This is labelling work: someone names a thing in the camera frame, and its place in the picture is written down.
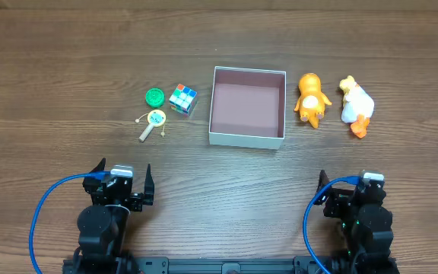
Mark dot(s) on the yellow wooden rattle drum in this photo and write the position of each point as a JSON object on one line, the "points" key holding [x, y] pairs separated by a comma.
{"points": [[155, 118]]}

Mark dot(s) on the white yellow duck plush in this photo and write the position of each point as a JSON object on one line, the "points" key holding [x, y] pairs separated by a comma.
{"points": [[358, 106]]}

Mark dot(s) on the green round toy disc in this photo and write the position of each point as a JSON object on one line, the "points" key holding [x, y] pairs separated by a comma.
{"points": [[155, 97]]}

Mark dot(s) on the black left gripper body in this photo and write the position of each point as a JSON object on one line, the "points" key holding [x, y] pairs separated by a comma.
{"points": [[118, 191]]}

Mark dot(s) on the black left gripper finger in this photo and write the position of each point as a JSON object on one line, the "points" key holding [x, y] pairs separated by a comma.
{"points": [[100, 168], [148, 197]]}

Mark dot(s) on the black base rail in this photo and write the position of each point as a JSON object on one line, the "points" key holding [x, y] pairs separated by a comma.
{"points": [[163, 265]]}

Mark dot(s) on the orange dinosaur toy figure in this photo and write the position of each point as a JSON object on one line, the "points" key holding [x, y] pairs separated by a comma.
{"points": [[312, 101]]}

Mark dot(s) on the colourful puzzle cube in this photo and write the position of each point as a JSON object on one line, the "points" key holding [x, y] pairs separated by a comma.
{"points": [[183, 99]]}

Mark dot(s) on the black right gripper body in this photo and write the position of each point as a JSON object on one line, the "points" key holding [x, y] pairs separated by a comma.
{"points": [[345, 195]]}

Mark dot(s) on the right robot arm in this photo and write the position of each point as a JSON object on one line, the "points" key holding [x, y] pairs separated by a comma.
{"points": [[366, 225]]}

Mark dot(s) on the white square cardboard box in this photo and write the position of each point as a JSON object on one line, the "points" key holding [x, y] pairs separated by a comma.
{"points": [[247, 108]]}

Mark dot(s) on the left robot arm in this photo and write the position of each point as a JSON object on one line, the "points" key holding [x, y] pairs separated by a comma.
{"points": [[102, 225]]}

